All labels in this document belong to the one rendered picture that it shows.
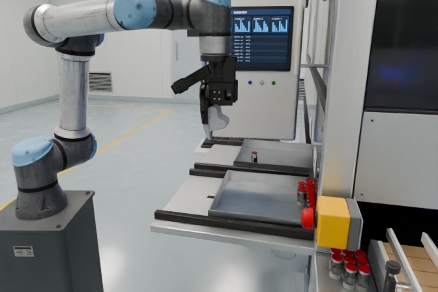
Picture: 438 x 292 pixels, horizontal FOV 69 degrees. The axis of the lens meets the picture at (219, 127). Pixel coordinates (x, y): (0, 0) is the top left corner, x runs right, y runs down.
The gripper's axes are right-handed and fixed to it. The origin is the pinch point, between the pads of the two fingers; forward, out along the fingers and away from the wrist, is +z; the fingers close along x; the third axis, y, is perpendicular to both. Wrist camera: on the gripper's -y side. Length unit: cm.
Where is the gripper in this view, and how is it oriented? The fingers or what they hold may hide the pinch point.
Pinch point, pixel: (207, 134)
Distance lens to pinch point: 83.0
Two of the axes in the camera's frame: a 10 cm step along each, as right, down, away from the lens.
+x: 2.3, -2.7, 9.4
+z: 0.0, 9.6, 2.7
